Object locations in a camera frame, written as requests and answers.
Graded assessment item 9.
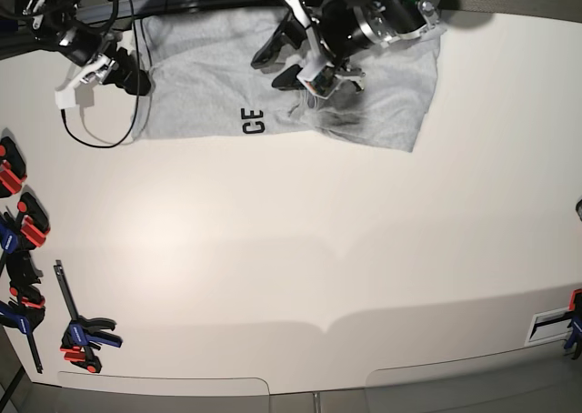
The red black clamp upper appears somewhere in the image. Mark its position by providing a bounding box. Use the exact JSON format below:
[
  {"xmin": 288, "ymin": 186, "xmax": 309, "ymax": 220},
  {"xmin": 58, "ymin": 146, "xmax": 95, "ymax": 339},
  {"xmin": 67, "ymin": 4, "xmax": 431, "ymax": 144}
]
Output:
[{"xmin": 1, "ymin": 136, "xmax": 27, "ymax": 198}]

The grey T-shirt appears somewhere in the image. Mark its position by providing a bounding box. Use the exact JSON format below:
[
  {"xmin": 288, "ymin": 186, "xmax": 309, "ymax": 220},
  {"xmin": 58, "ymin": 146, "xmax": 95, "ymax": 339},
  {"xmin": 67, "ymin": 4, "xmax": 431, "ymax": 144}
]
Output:
[{"xmin": 133, "ymin": 8, "xmax": 445, "ymax": 152}]

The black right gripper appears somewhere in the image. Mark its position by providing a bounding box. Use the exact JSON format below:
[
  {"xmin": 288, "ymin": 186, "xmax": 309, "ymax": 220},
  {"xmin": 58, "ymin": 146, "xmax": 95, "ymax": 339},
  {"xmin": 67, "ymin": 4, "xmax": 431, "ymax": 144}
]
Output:
[{"xmin": 102, "ymin": 48, "xmax": 152, "ymax": 96}]

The white label sticker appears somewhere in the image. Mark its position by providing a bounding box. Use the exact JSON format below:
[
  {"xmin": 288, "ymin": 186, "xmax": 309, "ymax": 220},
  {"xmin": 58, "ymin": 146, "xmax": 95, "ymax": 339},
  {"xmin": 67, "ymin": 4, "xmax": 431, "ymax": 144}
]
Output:
[{"xmin": 525, "ymin": 308, "xmax": 571, "ymax": 347}]

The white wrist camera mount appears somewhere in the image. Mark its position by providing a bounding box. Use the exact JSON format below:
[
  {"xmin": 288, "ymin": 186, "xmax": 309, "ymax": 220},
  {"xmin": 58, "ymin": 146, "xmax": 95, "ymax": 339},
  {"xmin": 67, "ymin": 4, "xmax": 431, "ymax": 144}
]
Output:
[{"xmin": 55, "ymin": 55, "xmax": 115, "ymax": 110}]

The blue clamp right edge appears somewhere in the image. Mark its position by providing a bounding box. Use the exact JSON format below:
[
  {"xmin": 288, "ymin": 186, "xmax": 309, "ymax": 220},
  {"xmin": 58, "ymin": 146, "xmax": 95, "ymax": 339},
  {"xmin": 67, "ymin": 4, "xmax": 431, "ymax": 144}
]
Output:
[{"xmin": 564, "ymin": 289, "xmax": 582, "ymax": 360}]

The black clamp lower left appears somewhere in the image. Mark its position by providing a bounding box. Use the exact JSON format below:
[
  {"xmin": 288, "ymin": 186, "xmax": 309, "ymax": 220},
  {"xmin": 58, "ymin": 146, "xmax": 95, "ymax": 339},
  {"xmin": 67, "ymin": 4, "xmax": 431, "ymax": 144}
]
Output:
[{"xmin": 1, "ymin": 251, "xmax": 45, "ymax": 374}]

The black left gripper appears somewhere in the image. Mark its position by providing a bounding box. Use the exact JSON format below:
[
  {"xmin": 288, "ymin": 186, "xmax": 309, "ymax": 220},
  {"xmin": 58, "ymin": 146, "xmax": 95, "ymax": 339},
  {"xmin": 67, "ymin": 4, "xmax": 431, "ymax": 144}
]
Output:
[{"xmin": 251, "ymin": 12, "xmax": 308, "ymax": 91}]

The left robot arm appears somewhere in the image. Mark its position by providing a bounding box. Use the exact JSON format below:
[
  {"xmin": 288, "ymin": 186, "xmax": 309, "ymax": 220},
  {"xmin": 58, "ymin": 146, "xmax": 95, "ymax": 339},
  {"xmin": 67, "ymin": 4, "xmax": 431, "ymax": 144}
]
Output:
[{"xmin": 251, "ymin": 0, "xmax": 441, "ymax": 99}]

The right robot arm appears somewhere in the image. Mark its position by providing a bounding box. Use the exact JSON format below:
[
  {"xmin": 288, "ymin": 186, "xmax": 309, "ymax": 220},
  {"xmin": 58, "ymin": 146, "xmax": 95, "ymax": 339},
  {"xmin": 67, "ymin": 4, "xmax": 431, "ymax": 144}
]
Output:
[{"xmin": 15, "ymin": 0, "xmax": 151, "ymax": 108}]

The blue bar clamp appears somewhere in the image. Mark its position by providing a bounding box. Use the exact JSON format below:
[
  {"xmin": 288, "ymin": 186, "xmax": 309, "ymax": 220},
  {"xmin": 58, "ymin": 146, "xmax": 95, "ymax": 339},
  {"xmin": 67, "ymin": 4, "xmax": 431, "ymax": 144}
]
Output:
[{"xmin": 54, "ymin": 260, "xmax": 123, "ymax": 374}]

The blue black clamp left edge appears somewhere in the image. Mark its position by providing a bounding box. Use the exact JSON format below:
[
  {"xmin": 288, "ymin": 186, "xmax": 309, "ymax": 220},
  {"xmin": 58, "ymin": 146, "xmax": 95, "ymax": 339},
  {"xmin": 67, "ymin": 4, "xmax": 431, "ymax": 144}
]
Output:
[{"xmin": 0, "ymin": 212, "xmax": 19, "ymax": 270}]

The red black clamp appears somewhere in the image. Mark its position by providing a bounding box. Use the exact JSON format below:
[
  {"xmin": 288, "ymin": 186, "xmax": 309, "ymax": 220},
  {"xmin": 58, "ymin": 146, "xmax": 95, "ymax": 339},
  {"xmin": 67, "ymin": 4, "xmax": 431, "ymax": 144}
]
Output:
[
  {"xmin": 16, "ymin": 192, "xmax": 50, "ymax": 250},
  {"xmin": 1, "ymin": 136, "xmax": 27, "ymax": 198}
]

